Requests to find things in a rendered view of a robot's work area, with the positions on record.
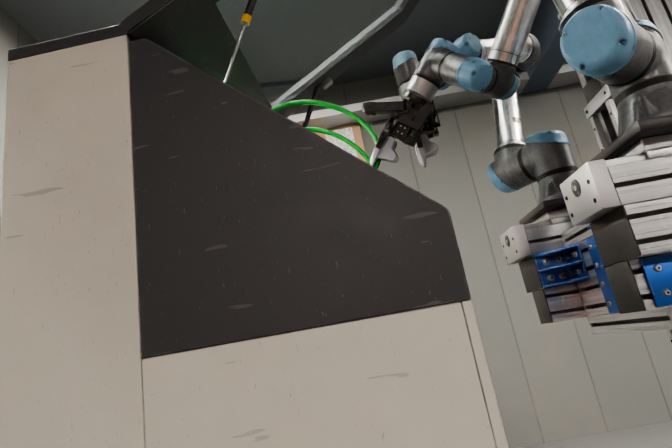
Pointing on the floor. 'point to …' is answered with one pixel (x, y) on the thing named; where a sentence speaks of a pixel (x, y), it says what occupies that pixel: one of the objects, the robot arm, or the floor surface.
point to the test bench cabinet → (332, 388)
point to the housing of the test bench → (70, 249)
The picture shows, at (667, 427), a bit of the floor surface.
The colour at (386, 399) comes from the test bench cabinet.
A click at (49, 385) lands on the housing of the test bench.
